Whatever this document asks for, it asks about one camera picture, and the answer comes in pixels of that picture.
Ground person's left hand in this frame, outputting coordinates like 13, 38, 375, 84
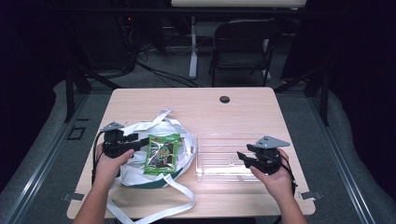
92, 143, 135, 189

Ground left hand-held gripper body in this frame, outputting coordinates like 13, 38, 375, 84
100, 121, 140, 159

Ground black folding chair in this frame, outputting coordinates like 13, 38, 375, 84
208, 18, 283, 89

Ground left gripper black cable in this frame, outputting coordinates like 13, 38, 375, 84
91, 132, 106, 185

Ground black floor cables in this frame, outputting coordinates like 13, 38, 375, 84
135, 60, 204, 89

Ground white desk leg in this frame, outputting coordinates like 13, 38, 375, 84
189, 15, 200, 80

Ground green snack packet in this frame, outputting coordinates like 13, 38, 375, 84
143, 133, 181, 176

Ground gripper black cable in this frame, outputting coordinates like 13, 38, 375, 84
91, 132, 106, 185
278, 153, 299, 195

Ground person's right hand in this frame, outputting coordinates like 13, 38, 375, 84
248, 147, 297, 203

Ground clear plastic container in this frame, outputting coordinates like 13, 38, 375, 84
195, 133, 276, 184

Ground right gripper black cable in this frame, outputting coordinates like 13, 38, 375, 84
278, 153, 299, 195

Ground white cloth tote bag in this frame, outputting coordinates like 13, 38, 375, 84
106, 107, 198, 224

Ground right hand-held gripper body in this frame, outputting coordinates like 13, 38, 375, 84
247, 135, 291, 175

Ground black metal stand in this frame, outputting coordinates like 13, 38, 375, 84
273, 65, 332, 127
63, 65, 123, 124

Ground aluminium floor rail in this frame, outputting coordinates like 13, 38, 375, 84
0, 92, 92, 224
305, 92, 378, 224

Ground grey tape strip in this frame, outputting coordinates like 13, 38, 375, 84
300, 190, 323, 201
62, 192, 85, 202

